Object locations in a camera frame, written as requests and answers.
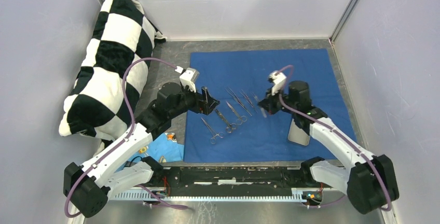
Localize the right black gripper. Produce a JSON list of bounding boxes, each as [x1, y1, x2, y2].
[[257, 85, 297, 115]]

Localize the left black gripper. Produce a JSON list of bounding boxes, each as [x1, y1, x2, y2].
[[169, 82, 220, 119]]

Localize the curved steel tweezers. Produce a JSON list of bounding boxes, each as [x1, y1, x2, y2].
[[251, 92, 267, 118]]

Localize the long thin steel tweezers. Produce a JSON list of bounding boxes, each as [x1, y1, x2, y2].
[[225, 87, 252, 116]]

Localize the steel ring-handled hemostat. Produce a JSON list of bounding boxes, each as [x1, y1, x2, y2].
[[201, 117, 225, 145]]

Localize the blue surgical drape cloth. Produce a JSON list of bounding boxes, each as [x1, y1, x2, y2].
[[184, 49, 355, 163]]

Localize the metal instrument tray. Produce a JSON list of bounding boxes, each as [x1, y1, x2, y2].
[[287, 118, 310, 146]]

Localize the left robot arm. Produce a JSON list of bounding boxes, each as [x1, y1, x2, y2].
[[63, 82, 220, 218]]

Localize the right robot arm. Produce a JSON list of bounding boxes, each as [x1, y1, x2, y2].
[[258, 80, 400, 214]]

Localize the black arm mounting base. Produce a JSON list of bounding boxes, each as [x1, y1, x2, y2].
[[146, 166, 322, 198]]

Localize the light blue patterned cloth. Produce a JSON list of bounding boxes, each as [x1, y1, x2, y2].
[[138, 132, 184, 163]]

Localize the black white checkered pillow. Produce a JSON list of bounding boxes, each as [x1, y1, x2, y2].
[[59, 0, 166, 141]]

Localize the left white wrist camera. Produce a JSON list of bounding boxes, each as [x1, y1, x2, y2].
[[175, 66, 199, 93]]

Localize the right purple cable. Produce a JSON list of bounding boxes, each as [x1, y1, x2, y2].
[[273, 64, 393, 213]]

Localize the purple cable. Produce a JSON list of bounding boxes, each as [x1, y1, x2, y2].
[[273, 64, 393, 213], [64, 57, 190, 219]]

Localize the aluminium frame rail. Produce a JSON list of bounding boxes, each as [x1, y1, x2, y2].
[[77, 166, 393, 191]]

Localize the white slotted cable duct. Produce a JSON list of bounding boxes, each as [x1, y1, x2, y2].
[[111, 189, 306, 203]]

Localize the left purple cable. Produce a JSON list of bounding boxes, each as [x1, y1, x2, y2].
[[64, 57, 190, 219]]

